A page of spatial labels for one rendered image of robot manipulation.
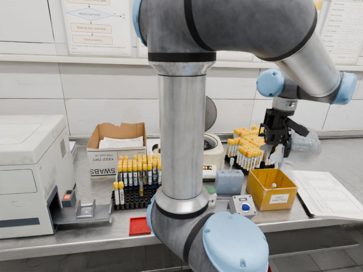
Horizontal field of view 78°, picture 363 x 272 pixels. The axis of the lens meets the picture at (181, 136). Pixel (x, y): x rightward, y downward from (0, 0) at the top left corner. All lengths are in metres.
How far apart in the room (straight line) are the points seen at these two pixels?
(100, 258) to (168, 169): 1.16
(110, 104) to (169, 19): 0.96
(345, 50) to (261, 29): 1.37
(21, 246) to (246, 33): 0.80
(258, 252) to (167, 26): 0.38
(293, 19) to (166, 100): 0.21
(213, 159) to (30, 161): 0.68
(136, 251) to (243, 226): 1.13
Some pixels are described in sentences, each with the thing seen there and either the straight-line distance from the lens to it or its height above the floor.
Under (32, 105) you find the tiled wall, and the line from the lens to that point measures 1.37.
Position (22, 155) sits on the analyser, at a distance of 0.71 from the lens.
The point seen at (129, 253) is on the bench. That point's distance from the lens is 1.53.
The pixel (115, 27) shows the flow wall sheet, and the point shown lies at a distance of 1.20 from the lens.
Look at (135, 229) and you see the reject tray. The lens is 0.80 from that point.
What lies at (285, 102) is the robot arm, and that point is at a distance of 0.78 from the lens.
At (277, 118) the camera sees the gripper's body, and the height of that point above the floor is 1.22.
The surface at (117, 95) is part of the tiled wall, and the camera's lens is 1.25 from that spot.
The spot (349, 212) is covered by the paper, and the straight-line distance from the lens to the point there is 1.07.
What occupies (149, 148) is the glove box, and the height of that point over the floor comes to 0.94.
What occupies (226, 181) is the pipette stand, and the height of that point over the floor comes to 0.95.
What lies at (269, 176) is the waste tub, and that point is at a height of 0.94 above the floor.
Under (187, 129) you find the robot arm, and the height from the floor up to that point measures 1.31.
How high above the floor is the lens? 1.45
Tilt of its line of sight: 24 degrees down
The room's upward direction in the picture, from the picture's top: 3 degrees clockwise
